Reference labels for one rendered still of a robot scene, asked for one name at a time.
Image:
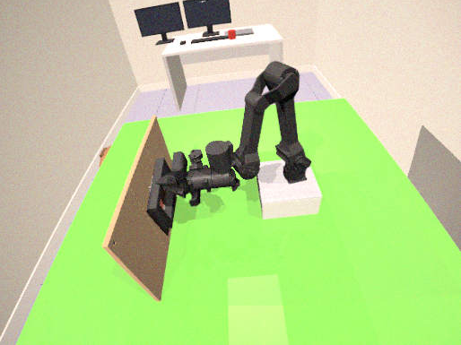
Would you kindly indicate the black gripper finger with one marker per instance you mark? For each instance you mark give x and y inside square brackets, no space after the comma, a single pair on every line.
[168,180]
[175,190]

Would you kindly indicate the dark grey picture frame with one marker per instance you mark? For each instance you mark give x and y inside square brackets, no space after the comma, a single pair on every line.
[161,204]

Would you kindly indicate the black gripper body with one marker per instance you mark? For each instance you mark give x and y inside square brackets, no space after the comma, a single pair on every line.
[194,180]

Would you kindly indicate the tan rectangular board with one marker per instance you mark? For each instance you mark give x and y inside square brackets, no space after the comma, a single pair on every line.
[135,239]

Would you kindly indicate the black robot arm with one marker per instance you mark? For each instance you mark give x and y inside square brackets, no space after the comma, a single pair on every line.
[283,83]

